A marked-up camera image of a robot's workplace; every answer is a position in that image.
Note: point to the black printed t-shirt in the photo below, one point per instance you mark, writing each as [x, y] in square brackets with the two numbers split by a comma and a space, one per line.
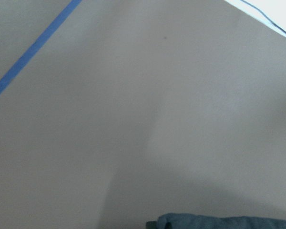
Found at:
[190, 221]

